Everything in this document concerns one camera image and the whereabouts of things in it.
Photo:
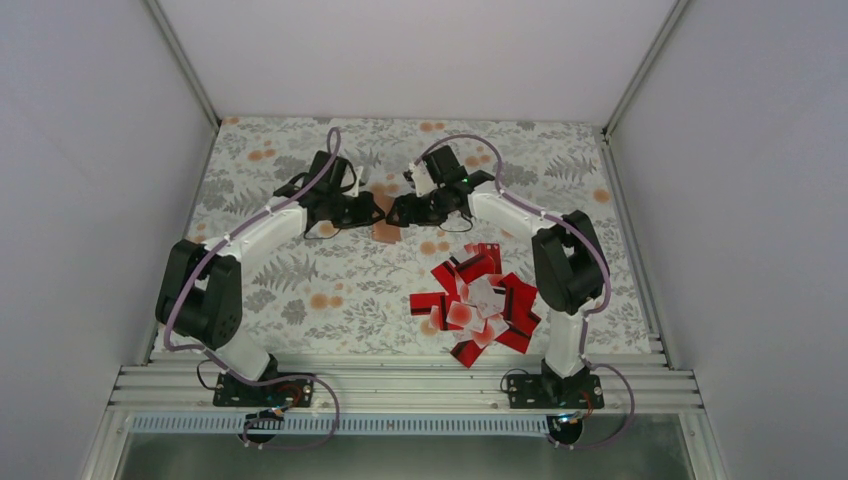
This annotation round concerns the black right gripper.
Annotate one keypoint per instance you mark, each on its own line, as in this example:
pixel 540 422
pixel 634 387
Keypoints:
pixel 409 213

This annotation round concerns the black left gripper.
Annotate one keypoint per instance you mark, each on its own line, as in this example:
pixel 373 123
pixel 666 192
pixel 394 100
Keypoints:
pixel 364 217

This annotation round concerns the tan leather card holder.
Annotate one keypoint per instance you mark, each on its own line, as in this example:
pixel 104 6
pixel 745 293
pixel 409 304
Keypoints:
pixel 382 231

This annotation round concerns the red black striped card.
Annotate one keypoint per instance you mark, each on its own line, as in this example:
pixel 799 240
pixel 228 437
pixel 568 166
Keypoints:
pixel 450 275

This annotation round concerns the red card with gold print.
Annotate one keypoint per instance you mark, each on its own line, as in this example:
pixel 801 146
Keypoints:
pixel 492 250

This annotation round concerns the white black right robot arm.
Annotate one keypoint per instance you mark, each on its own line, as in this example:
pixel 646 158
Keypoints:
pixel 569 264

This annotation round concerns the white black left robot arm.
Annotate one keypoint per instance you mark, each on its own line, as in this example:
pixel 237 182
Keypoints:
pixel 200 302

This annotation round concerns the red card bottom of pile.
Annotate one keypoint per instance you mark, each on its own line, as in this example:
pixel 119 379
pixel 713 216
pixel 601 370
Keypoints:
pixel 467 352

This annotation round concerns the floral patterned table mat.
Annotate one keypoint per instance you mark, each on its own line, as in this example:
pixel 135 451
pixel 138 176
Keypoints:
pixel 342 292

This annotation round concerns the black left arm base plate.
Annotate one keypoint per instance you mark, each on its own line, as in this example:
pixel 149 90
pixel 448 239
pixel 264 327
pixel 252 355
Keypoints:
pixel 230 392

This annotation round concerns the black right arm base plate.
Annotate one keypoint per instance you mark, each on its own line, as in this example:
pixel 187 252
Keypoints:
pixel 538 392

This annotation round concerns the aluminium rail frame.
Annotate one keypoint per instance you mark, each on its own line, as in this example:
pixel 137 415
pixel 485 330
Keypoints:
pixel 426 384

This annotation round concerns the perforated grey cable duct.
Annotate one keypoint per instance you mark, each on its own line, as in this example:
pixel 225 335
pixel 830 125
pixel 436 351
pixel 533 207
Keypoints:
pixel 529 425

